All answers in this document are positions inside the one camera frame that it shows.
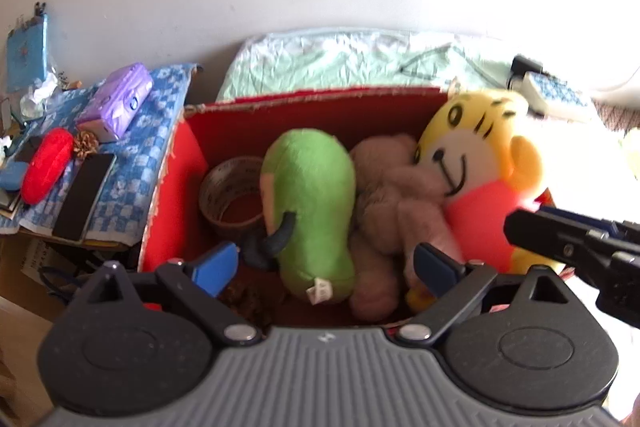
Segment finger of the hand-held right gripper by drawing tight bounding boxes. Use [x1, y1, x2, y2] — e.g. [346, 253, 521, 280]
[503, 208, 609, 274]
[542, 205, 640, 254]

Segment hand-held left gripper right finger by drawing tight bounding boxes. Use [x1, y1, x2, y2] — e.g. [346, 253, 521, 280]
[384, 243, 572, 349]

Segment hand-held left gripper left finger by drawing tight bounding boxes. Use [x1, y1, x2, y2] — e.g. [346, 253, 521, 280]
[75, 241, 264, 349]

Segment brown teddy bear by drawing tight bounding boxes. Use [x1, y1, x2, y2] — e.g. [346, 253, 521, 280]
[347, 133, 467, 323]

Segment yellow tiger plush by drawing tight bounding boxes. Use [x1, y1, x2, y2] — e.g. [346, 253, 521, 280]
[406, 89, 562, 314]

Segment green plush toy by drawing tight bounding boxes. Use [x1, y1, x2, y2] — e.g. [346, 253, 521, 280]
[243, 129, 359, 306]

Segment red cardboard box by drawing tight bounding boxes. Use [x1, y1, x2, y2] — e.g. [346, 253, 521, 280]
[137, 85, 577, 329]

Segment brown pine cone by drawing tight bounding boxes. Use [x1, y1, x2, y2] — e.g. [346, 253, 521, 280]
[73, 130, 100, 158]
[220, 284, 274, 329]

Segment brown tape roll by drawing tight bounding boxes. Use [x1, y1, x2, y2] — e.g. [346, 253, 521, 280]
[199, 156, 272, 241]

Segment white and blue power strip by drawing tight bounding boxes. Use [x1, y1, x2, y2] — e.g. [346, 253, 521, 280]
[520, 72, 597, 124]

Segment blue checkered cloth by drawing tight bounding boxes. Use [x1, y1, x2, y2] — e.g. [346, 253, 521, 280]
[0, 63, 204, 245]

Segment black phone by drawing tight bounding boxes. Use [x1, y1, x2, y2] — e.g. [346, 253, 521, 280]
[51, 152, 117, 242]

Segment black power adapter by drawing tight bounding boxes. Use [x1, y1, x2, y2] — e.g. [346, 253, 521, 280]
[507, 55, 545, 90]

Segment purple tissue pack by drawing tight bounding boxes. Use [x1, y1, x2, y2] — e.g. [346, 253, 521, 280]
[75, 63, 154, 143]

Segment red pouch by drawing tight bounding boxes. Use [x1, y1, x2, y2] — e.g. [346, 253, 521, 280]
[20, 128, 75, 206]

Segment blue oval case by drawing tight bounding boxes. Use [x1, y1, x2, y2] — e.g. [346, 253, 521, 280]
[0, 161, 31, 193]

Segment clear crumpled plastic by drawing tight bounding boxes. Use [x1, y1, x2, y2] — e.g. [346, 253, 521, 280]
[19, 73, 60, 118]

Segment light blue notebook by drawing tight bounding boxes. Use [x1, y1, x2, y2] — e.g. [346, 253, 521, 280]
[6, 4, 51, 93]

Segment dark cord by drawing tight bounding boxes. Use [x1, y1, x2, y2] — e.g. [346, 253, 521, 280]
[39, 257, 103, 304]

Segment thin black cable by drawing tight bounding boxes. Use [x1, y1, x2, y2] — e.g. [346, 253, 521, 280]
[398, 47, 511, 84]

